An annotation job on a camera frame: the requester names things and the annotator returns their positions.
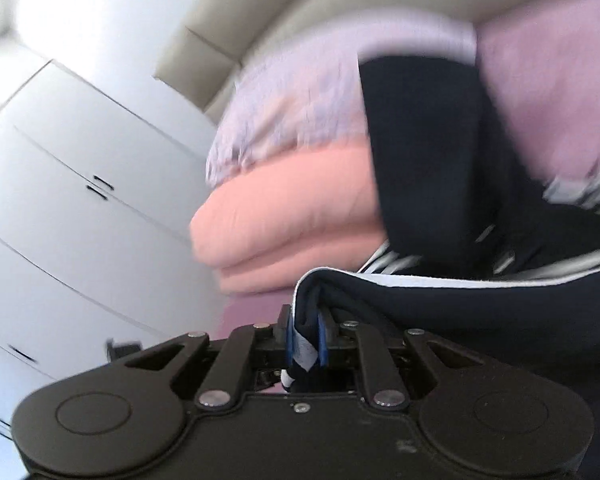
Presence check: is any beige leather headboard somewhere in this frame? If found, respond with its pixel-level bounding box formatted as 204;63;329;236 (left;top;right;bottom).
151;0;596;126

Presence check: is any lilac patterned pillow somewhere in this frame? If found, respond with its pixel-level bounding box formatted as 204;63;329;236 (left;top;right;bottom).
206;9;477;188

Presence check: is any dark navy garment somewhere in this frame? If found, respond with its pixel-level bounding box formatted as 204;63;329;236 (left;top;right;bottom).
284;55;600;389

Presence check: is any purple ribbed bedspread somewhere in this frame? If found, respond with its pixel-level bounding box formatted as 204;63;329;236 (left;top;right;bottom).
220;0;600;340

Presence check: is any pink folded quilt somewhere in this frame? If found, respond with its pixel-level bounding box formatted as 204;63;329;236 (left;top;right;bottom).
190;142;387;294

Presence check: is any white wardrobe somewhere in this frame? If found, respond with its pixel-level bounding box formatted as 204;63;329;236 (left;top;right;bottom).
0;63;223;434

